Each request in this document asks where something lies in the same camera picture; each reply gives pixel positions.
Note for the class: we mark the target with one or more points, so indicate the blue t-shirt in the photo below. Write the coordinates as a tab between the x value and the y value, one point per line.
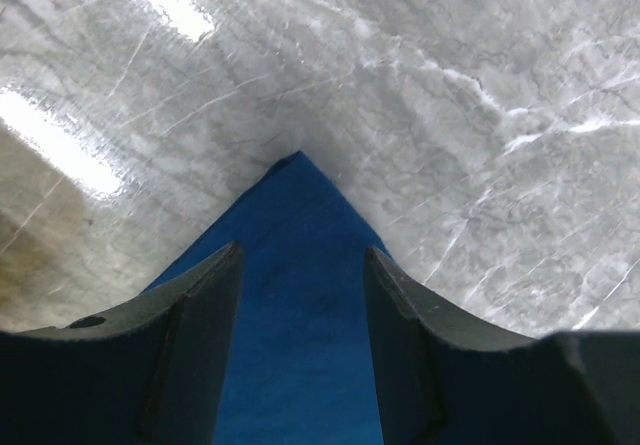
301	369

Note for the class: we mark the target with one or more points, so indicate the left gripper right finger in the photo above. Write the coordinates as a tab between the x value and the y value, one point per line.
445	376

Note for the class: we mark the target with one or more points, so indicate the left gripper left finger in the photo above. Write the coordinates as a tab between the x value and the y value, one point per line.
148	371

